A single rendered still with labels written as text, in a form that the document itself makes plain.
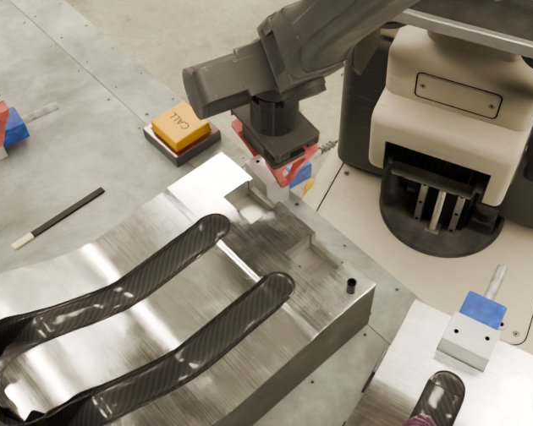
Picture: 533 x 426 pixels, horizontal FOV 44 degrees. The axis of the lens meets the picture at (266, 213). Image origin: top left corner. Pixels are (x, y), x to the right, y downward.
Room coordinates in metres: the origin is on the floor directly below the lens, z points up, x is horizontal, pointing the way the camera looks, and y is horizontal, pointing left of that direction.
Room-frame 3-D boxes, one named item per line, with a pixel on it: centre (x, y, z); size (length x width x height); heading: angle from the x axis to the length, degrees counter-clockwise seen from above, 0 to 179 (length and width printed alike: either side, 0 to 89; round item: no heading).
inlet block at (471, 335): (0.34, -0.23, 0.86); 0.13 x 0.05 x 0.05; 146
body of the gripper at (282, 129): (0.57, -0.02, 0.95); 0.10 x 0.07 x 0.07; 33
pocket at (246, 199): (0.48, 0.02, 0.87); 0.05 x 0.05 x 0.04; 39
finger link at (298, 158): (0.56, -0.02, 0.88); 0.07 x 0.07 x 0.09; 33
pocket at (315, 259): (0.40, -0.05, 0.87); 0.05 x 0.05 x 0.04; 39
